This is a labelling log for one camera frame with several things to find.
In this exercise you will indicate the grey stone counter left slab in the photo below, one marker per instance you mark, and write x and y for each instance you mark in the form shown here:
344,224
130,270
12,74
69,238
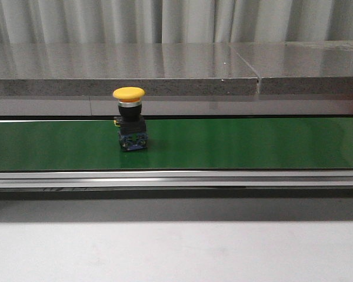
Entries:
96,69

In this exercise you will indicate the grey stone counter slab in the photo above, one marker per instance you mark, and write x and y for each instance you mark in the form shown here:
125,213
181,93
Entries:
300,68
96,69

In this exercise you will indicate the green conveyor belt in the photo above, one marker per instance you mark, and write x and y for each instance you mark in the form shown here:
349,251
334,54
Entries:
253,143

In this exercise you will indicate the grey stone counter right slab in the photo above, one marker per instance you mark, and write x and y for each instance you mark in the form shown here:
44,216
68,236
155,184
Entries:
300,68

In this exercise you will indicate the white pleated curtain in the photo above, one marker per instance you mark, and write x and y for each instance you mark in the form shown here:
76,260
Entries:
174,21

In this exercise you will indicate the aluminium conveyor frame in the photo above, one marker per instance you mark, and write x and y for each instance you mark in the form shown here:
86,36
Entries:
177,179

